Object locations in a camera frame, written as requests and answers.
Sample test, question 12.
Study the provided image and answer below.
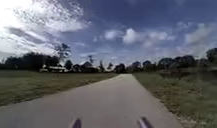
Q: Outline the grey paved path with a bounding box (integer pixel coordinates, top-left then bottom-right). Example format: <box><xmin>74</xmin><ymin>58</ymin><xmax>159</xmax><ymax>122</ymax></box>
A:
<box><xmin>0</xmin><ymin>73</ymin><xmax>184</xmax><ymax>128</ymax></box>

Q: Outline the tall thin tree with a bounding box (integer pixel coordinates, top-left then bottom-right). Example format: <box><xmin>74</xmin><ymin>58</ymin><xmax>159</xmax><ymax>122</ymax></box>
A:
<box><xmin>54</xmin><ymin>43</ymin><xmax>72</xmax><ymax>68</ymax></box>

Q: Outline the low building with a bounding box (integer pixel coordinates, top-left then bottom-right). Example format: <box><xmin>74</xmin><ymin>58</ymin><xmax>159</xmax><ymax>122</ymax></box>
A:
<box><xmin>39</xmin><ymin>65</ymin><xmax>69</xmax><ymax>73</ymax></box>

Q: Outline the robot's own part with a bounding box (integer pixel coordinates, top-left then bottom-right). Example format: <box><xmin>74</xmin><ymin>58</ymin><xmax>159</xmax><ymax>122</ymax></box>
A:
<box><xmin>137</xmin><ymin>116</ymin><xmax>154</xmax><ymax>128</ymax></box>
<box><xmin>71</xmin><ymin>118</ymin><xmax>83</xmax><ymax>128</ymax></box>

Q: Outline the row of distant trees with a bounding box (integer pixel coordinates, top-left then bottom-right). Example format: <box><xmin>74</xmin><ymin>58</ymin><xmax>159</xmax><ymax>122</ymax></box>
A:
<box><xmin>0</xmin><ymin>51</ymin><xmax>127</xmax><ymax>74</ymax></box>
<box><xmin>125</xmin><ymin>47</ymin><xmax>217</xmax><ymax>74</ymax></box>

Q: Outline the grass field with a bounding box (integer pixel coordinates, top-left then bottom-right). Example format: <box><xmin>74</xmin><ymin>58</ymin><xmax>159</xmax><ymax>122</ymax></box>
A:
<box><xmin>0</xmin><ymin>69</ymin><xmax>120</xmax><ymax>109</ymax></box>

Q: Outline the grass verge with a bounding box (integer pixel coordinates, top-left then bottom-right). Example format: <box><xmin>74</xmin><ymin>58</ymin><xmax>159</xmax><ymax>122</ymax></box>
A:
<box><xmin>132</xmin><ymin>66</ymin><xmax>217</xmax><ymax>128</ymax></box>

